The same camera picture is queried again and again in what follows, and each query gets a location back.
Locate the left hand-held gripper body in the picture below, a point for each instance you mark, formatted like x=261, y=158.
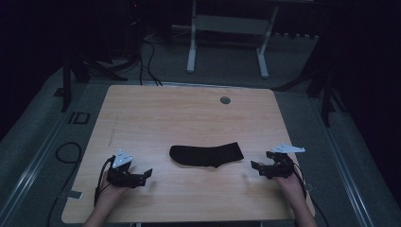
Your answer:
x=121, y=175

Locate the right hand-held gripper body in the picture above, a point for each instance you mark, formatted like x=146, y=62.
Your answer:
x=282, y=167

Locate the black sock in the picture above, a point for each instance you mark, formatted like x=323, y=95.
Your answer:
x=205, y=155

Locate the person's right hand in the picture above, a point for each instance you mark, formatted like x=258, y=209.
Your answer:
x=288, y=186

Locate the person's left hand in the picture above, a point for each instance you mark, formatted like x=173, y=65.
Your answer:
x=110, y=192

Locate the grey tape piece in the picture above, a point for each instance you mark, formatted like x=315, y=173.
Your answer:
x=309, y=187
x=75, y=195

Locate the black metal stand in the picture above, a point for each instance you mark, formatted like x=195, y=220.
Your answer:
x=327, y=101
x=66, y=88

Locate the metal floor rail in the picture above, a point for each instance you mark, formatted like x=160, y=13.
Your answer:
x=346, y=176
x=31, y=171

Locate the white desk frame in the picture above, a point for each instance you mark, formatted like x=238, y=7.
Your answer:
x=191, y=47

